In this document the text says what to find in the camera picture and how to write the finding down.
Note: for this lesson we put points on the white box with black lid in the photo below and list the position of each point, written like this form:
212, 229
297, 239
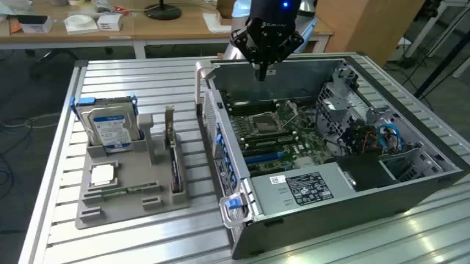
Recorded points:
34, 24

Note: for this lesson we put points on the small white labelled box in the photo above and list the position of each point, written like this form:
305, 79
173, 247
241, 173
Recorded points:
109, 23

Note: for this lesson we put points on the grey power supply unit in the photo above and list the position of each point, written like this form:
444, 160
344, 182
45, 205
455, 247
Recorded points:
271, 195

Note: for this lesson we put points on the hard disk with blue caddy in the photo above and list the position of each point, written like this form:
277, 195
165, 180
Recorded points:
109, 129

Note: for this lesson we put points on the flat white box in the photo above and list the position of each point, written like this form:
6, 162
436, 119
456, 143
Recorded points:
213, 24

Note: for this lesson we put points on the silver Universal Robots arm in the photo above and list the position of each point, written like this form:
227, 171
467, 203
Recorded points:
231, 53

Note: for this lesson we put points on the open black PC case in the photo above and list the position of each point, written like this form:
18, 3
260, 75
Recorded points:
330, 220

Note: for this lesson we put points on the blue expansion slot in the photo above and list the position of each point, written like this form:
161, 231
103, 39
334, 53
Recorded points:
261, 158

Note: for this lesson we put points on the CPU socket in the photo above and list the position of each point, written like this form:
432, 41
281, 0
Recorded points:
264, 123

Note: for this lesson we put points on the black office chair base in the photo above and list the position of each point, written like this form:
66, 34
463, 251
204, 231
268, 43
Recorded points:
45, 57

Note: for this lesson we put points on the black round lamp base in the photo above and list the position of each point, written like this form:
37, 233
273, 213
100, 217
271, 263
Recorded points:
163, 12

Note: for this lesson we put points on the silver CPU chip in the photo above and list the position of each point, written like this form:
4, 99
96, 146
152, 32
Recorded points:
101, 174

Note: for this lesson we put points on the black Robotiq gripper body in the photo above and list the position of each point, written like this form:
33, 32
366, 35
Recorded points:
272, 33

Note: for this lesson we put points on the brown cardboard box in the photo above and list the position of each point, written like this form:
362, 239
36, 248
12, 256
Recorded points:
223, 8

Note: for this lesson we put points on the white box with round hollow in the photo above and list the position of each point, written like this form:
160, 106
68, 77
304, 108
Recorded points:
80, 26

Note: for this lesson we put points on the white table frame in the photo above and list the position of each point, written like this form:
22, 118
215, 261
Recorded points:
462, 68

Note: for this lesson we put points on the metal disk bay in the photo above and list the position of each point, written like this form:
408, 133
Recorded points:
422, 165

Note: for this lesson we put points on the wooden cabinet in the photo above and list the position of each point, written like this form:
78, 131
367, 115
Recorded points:
384, 33

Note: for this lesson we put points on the black plastic shroud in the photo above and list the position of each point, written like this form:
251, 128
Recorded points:
363, 170

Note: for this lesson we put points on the wooden desk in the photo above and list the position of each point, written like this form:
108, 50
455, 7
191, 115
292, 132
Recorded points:
44, 37

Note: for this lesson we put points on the grey plastic parts rack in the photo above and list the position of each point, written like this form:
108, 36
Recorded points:
135, 170

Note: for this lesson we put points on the black labelled RAM stick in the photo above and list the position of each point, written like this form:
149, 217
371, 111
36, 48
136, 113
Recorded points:
271, 142

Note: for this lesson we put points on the green RAM stick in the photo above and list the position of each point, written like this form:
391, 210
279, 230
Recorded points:
120, 190

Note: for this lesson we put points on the green motherboard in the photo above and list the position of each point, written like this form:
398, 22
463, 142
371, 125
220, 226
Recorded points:
311, 145

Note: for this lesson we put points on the metal socket cover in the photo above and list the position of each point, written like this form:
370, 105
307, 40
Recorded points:
289, 115

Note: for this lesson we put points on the graphics card with metal bracket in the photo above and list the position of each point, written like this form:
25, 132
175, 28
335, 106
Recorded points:
176, 170

